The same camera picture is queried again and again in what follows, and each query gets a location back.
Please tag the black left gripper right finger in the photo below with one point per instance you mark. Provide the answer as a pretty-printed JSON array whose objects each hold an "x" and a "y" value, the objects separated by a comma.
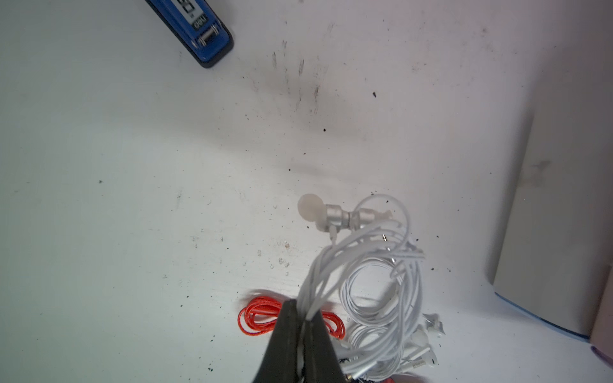
[{"x": 320, "y": 361}]

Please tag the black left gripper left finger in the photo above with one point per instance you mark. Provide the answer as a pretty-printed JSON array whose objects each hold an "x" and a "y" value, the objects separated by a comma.
[{"x": 280, "y": 361}]

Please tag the white wired earphones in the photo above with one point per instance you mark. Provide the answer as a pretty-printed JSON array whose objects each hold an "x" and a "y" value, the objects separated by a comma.
[
  {"x": 416, "y": 353},
  {"x": 375, "y": 235}
]

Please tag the white drawer cabinet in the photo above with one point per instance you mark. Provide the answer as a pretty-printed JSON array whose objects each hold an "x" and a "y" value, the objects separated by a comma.
[{"x": 557, "y": 249}]

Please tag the blue stapler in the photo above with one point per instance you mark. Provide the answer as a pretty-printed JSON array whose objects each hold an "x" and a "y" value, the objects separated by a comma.
[{"x": 197, "y": 27}]

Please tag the red wired earphones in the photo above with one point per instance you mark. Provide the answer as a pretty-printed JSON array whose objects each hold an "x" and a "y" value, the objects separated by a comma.
[{"x": 260, "y": 315}]

